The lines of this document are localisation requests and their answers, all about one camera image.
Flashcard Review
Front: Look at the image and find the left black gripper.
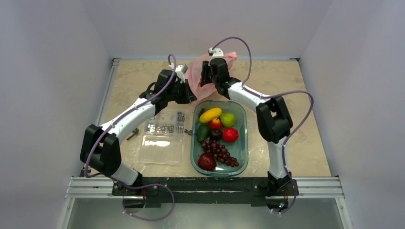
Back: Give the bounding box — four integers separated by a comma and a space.
167, 79, 197, 104

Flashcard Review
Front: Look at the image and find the pink plastic bag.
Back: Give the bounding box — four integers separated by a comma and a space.
185, 48, 241, 101

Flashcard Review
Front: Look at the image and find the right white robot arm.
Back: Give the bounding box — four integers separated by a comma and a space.
201, 58, 298, 197

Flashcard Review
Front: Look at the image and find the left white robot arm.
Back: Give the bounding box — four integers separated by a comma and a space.
79, 64, 196, 195

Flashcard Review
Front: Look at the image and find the yellow fake mango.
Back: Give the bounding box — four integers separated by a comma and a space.
199, 107, 222, 124

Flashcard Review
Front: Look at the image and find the green fake avocado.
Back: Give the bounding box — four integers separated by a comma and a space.
196, 124, 210, 143

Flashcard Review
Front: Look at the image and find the green fake apple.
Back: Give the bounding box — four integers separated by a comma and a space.
220, 113, 236, 127

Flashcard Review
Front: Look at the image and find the dark purple fake plum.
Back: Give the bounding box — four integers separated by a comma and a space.
209, 129, 223, 141

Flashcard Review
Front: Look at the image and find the red fake tomato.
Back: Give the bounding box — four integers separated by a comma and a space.
222, 127, 239, 143

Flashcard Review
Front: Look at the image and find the dark red fake apple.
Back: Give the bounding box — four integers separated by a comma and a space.
197, 153, 217, 171

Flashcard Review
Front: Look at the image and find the purple fake grape bunch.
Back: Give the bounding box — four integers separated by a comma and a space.
201, 138, 239, 167

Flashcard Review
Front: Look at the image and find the small dark bolt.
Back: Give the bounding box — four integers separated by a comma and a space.
184, 129, 192, 135

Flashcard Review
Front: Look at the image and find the small red yellow fruit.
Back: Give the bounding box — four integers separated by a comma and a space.
209, 118, 223, 130

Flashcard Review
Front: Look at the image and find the clear plastic screw box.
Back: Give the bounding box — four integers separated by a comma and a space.
140, 109, 187, 166

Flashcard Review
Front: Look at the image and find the black allen key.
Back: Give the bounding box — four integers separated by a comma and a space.
126, 128, 139, 141

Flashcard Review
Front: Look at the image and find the teal plastic bin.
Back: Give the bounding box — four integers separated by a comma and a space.
191, 101, 248, 177

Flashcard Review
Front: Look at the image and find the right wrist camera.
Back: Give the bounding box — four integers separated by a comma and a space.
208, 47, 224, 61

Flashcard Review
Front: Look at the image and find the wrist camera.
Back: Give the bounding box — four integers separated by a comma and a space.
208, 47, 224, 61
169, 63, 188, 83

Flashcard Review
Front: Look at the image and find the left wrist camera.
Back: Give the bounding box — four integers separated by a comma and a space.
169, 63, 188, 83

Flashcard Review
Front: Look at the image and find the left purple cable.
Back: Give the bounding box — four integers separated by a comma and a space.
83, 54, 178, 222

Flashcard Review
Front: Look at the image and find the purple cable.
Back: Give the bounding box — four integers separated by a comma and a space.
83, 54, 178, 222
211, 36, 315, 216

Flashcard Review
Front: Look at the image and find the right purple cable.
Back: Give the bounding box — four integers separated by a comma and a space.
211, 36, 315, 216

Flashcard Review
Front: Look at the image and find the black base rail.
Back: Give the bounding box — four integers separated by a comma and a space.
112, 177, 299, 211

